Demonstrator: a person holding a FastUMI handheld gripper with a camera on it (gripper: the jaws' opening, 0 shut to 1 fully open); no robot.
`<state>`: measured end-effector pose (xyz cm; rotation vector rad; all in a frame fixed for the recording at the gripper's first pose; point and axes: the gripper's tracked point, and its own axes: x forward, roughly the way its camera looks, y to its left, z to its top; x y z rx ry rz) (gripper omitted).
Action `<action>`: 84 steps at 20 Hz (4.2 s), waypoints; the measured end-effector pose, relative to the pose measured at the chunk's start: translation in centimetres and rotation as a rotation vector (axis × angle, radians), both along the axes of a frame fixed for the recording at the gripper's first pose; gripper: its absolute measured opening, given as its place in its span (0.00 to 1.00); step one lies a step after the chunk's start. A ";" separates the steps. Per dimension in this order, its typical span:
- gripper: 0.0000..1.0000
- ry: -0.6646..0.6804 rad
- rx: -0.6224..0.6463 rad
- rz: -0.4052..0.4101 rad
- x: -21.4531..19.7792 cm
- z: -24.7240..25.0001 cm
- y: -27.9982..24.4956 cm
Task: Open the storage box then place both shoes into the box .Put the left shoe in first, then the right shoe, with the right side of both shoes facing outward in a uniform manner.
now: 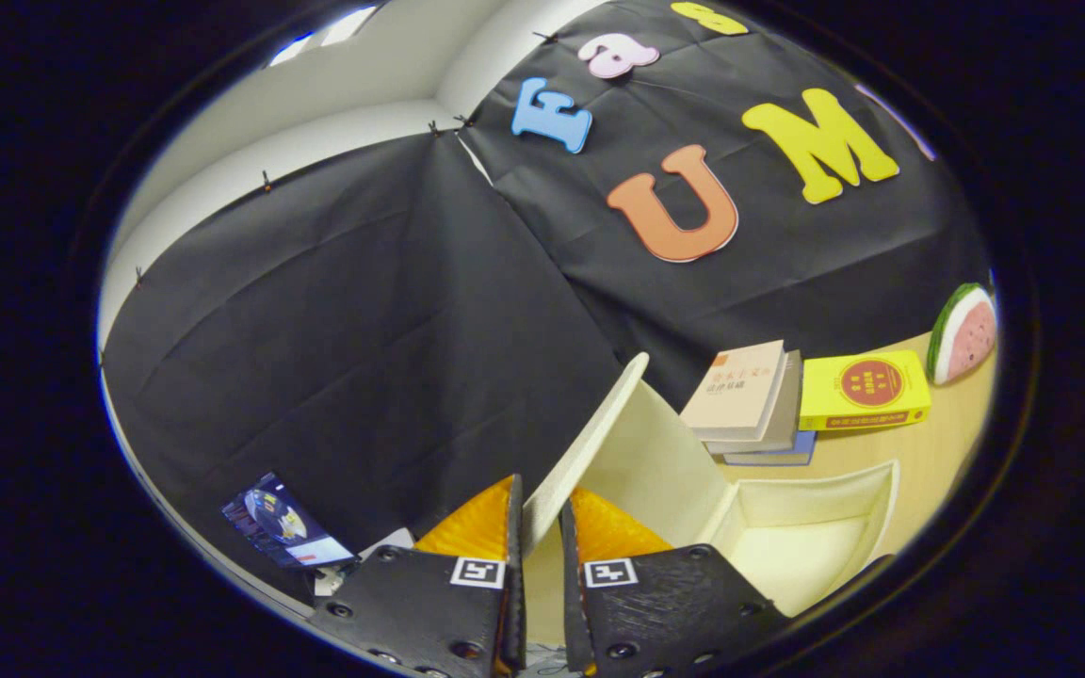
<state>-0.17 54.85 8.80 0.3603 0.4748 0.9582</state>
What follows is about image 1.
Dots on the yellow book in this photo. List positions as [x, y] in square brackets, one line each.
[867, 386]

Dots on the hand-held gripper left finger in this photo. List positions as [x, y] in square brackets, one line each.
[515, 621]

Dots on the white book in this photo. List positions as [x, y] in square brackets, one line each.
[787, 414]

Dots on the beige storage box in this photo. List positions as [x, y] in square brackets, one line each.
[655, 461]

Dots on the blue book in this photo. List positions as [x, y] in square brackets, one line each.
[787, 458]

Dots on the ceiling light panel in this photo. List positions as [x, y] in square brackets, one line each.
[335, 28]

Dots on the small lit screen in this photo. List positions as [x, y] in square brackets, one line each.
[283, 527]

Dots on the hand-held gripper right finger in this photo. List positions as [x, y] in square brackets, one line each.
[573, 612]

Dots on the watermelon slice plush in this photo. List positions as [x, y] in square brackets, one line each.
[966, 339]

